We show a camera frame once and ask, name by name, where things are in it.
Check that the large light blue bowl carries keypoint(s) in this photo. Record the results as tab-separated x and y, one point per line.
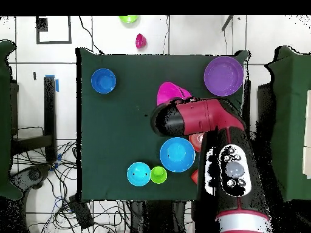
177	155

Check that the large pink plastic bowl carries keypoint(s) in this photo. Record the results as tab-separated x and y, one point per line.
168	92

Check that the orange plastic bowl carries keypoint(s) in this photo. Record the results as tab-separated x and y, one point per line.
195	140

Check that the orange plastic cup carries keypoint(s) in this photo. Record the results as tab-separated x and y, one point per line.
194	176

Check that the large purple plastic bowl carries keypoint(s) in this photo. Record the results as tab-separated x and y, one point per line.
223	76

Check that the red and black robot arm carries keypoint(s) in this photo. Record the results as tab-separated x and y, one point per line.
199	116

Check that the white box stack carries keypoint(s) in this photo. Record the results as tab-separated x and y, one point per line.
308	145

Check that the dark green tablecloth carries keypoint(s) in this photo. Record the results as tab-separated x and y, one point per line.
116	133

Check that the green plastic cup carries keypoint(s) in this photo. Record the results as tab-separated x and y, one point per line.
158	174

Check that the small cyan ribbed bowl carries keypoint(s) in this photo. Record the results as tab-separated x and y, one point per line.
138	174

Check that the small dark blue bowl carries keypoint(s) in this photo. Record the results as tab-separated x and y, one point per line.
103	80

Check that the small magenta bowl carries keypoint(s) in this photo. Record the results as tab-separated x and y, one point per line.
141	41

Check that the black metal stand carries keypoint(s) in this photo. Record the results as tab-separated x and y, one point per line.
49	109

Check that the green bowl on floor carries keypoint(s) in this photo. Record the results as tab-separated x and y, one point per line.
128	19

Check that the green cloth side table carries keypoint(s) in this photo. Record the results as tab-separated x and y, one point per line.
4	121
291	121

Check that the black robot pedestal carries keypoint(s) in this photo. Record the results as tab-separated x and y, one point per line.
158	216

